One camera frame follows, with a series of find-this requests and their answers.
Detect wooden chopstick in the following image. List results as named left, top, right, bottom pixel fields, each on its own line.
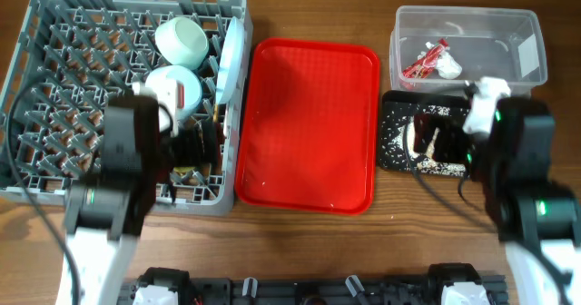
left=212, top=103, right=220, bottom=122

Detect clear plastic bin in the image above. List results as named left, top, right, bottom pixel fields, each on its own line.
left=389, top=5, right=548, bottom=94

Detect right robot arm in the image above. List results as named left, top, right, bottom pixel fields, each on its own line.
left=410, top=97, right=580, bottom=304

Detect red snack wrapper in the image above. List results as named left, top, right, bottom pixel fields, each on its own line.
left=402, top=39, right=449, bottom=79

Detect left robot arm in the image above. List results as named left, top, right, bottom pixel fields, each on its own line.
left=57, top=95, right=221, bottom=304

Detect red plastic tray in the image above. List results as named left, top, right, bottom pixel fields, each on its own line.
left=234, top=38, right=381, bottom=215

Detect light blue bowl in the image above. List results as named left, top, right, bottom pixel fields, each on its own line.
left=145, top=65, right=202, bottom=122

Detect white tissue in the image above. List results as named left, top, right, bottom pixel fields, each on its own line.
left=435, top=49, right=462, bottom=80

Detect white plastic fork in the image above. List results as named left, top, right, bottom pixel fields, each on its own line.
left=222, top=106, right=230, bottom=139

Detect yellow plastic cup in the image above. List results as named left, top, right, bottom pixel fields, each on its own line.
left=173, top=166, right=198, bottom=176

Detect grey dishwasher rack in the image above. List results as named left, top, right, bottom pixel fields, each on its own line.
left=1, top=0, right=253, bottom=216

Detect light blue plate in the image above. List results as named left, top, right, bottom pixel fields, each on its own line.
left=216, top=17, right=245, bottom=104

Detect rice food scraps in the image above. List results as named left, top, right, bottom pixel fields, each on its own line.
left=377, top=102, right=465, bottom=177

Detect green bowl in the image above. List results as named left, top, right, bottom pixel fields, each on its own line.
left=154, top=17, right=210, bottom=70

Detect black plastic tray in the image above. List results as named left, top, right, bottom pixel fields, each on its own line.
left=378, top=90, right=470, bottom=177

